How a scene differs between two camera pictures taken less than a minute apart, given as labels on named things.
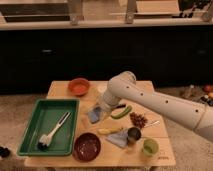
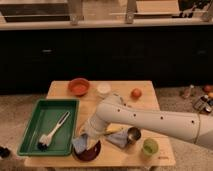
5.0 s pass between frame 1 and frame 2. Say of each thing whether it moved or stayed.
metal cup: stayed
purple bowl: stayed
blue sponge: moved
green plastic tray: stayed
